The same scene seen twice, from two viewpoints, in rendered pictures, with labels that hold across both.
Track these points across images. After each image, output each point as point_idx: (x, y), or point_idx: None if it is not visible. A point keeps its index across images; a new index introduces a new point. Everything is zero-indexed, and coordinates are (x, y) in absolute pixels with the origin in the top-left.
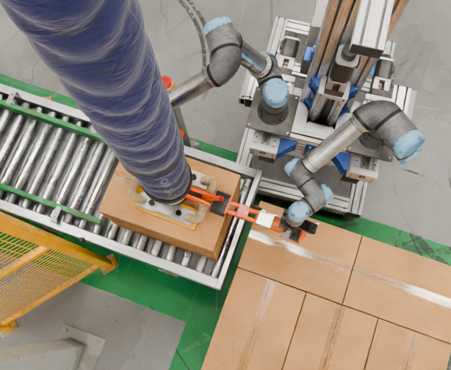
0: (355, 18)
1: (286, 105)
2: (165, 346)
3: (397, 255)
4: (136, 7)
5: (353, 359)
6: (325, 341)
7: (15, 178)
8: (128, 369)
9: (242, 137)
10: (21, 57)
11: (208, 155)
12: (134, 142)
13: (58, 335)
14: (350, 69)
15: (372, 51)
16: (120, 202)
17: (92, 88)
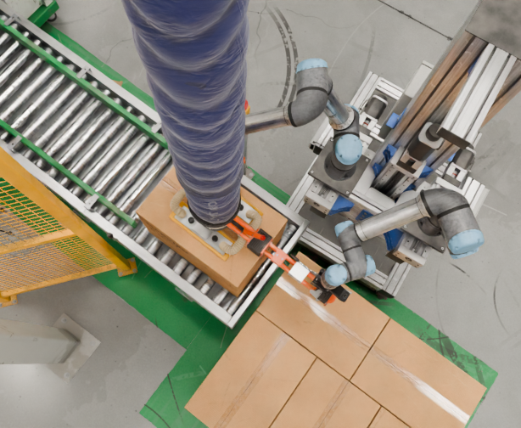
0: (450, 101)
1: (355, 164)
2: (158, 368)
3: (420, 348)
4: (246, 31)
5: None
6: (322, 412)
7: (61, 153)
8: (114, 379)
9: (299, 182)
10: (103, 34)
11: (260, 189)
12: (198, 157)
13: (54, 323)
14: (429, 149)
15: (459, 140)
16: (159, 211)
17: (178, 95)
